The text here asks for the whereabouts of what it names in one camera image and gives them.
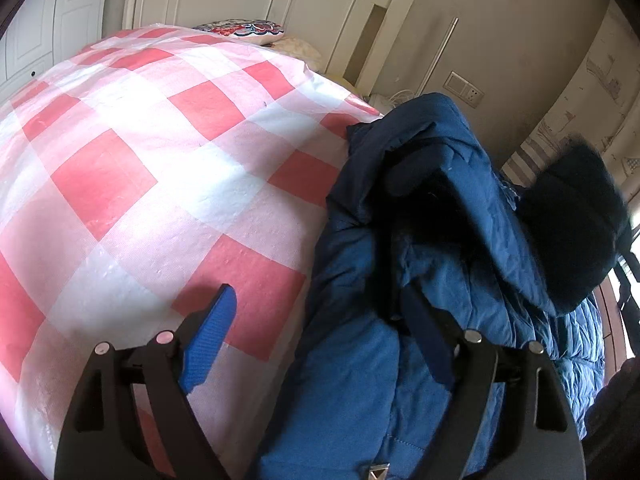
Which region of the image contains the metal rod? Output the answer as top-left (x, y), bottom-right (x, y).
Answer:
top-left (425, 16), bottom-right (459, 94)

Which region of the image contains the printed curtain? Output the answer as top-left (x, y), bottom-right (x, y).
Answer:
top-left (500, 0), bottom-right (640, 197)

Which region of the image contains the white bed headboard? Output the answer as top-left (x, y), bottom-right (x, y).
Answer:
top-left (122, 0), bottom-right (422, 107)

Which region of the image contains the pink checked bed cover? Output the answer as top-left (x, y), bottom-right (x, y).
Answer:
top-left (0, 25), bottom-right (386, 480)

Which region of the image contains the pale yellow pillow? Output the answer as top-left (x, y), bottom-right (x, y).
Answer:
top-left (272, 36), bottom-right (324, 69)

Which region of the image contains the blue puffer jacket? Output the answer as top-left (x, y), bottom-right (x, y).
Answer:
top-left (250, 92), bottom-right (633, 480)

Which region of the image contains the wall socket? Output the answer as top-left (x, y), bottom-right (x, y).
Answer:
top-left (444, 71), bottom-right (485, 109)

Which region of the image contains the dark cloth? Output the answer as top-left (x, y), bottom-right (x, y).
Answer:
top-left (581, 360), bottom-right (640, 442)

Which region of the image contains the wooden bed frame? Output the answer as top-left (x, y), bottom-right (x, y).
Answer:
top-left (597, 270), bottom-right (632, 363)

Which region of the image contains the white wardrobe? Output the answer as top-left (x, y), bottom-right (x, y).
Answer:
top-left (0, 0), bottom-right (117, 102)

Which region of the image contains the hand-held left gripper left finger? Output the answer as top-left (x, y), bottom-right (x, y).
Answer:
top-left (54, 284), bottom-right (262, 480)

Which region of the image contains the patterned pillow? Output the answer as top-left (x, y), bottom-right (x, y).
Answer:
top-left (192, 20), bottom-right (286, 44)

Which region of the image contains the white cable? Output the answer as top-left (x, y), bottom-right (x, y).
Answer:
top-left (370, 89), bottom-right (419, 112)

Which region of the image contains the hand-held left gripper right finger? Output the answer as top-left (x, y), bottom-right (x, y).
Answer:
top-left (400, 285), bottom-right (587, 480)

